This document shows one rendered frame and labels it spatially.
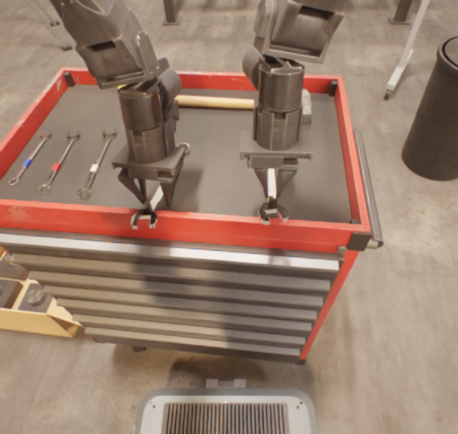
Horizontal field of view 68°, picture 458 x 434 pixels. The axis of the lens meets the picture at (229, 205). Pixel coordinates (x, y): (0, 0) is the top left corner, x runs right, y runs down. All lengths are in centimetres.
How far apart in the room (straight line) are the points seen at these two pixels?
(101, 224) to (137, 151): 18
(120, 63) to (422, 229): 168
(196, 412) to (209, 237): 66
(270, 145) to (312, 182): 23
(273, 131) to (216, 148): 30
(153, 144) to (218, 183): 20
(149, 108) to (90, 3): 14
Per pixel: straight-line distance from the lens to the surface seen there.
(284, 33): 43
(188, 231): 61
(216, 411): 115
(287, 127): 47
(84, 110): 94
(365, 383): 150
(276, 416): 115
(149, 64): 49
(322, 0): 42
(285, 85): 44
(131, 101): 50
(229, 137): 78
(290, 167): 49
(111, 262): 74
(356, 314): 158
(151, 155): 53
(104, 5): 46
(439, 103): 192
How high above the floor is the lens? 140
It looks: 51 degrees down
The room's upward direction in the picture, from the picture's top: 3 degrees counter-clockwise
